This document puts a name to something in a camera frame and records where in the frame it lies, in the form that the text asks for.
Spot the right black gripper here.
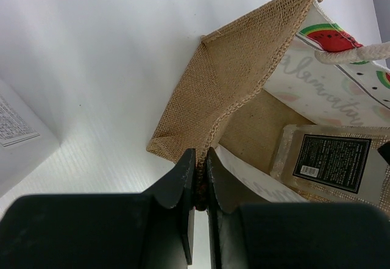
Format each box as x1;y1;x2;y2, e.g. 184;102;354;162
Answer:
377;141;390;162

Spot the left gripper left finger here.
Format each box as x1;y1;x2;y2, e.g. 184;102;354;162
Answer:
142;149;196;265

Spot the jute watermelon canvas bag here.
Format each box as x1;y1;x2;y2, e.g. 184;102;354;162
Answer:
147;0;389;210

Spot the clear square bottle black label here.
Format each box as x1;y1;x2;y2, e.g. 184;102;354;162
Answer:
270;125;389;212

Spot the white bottle grey cap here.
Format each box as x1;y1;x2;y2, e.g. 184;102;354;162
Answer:
1;81;60;195

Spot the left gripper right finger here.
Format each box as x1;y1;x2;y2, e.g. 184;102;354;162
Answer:
206;148;256;268

